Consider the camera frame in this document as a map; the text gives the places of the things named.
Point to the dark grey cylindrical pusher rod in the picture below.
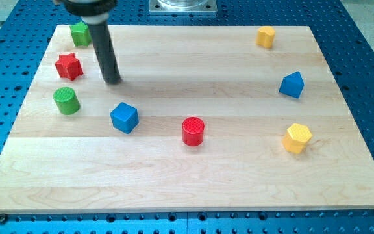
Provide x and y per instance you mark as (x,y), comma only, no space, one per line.
(104,50)

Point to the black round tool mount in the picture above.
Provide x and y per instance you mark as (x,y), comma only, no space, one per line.
(87,8)

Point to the blue cube block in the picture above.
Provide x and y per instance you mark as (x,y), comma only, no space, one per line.
(124,117)

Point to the green star block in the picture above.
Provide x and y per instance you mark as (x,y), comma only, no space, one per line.
(80,34)

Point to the red star block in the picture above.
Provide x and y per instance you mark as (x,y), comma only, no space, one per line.
(68,66)

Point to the blue perforated metal plate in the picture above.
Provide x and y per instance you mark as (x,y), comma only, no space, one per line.
(27,31)

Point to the green cylinder block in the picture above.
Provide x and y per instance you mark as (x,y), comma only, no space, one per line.
(66,100)

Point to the red cylinder block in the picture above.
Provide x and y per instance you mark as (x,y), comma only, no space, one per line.
(193,131)

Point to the light wooden board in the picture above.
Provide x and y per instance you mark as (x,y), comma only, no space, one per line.
(80,163)

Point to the yellow heart block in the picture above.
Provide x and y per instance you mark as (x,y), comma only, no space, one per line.
(265,36)

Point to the blue pentagon block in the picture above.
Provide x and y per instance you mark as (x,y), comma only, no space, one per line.
(292,85)

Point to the yellow hexagon block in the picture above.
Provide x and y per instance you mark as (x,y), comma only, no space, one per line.
(296,138)

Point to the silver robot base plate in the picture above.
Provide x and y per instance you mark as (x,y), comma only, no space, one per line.
(182,6)

